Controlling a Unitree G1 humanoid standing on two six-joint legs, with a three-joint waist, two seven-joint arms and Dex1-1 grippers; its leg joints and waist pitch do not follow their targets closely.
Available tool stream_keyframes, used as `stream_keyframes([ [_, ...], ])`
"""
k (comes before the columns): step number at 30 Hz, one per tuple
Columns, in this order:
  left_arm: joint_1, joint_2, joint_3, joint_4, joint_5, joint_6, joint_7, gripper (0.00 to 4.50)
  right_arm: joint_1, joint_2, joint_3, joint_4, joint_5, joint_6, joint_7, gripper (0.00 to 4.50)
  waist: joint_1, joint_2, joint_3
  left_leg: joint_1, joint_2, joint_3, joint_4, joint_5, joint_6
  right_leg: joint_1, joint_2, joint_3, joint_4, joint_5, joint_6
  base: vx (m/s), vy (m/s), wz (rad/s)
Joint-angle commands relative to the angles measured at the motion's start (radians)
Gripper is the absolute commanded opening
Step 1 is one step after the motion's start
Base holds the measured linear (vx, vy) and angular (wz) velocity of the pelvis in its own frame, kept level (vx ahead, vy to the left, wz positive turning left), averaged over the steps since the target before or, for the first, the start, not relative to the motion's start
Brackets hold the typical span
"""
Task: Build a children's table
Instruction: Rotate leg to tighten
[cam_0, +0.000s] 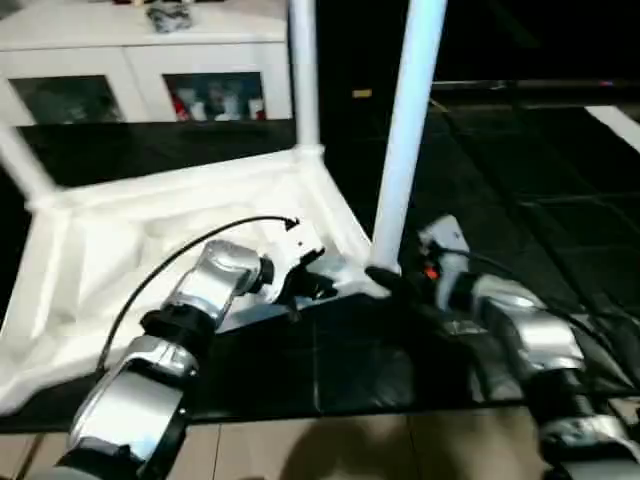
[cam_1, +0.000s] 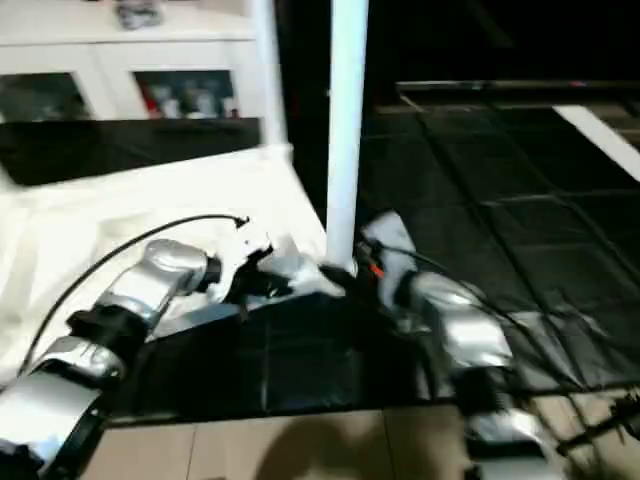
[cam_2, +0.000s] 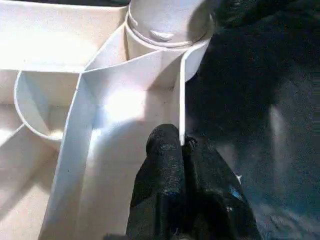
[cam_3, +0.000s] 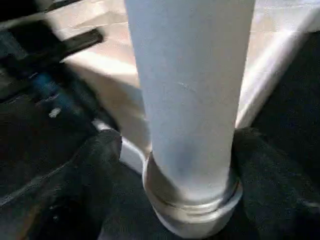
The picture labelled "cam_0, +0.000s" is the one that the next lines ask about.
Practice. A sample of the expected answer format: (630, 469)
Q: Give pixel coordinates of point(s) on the white plastic table top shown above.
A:
(150, 230)

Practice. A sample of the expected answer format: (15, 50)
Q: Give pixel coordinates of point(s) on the white plastic table leg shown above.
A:
(303, 75)
(25, 165)
(408, 130)

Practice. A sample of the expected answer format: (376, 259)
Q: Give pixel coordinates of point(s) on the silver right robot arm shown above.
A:
(530, 340)

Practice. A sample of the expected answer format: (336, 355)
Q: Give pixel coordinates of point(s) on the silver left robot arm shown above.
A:
(170, 340)

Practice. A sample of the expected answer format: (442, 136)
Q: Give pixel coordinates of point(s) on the black work mat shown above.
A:
(350, 360)

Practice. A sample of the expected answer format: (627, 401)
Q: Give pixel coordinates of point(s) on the small yellow label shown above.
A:
(361, 94)

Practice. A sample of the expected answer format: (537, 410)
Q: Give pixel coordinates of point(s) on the dark low furniture silver edge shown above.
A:
(530, 88)

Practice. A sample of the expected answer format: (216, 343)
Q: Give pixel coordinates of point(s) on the white cabinet with glass doors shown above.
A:
(130, 65)

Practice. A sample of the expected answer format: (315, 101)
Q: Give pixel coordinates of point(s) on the grey bundle of small items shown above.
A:
(168, 16)

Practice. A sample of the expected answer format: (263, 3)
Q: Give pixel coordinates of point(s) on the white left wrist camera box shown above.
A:
(300, 245)

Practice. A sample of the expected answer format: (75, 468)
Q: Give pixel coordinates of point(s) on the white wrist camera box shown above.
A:
(300, 245)
(442, 240)

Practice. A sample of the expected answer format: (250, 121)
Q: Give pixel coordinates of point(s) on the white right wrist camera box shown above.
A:
(442, 240)

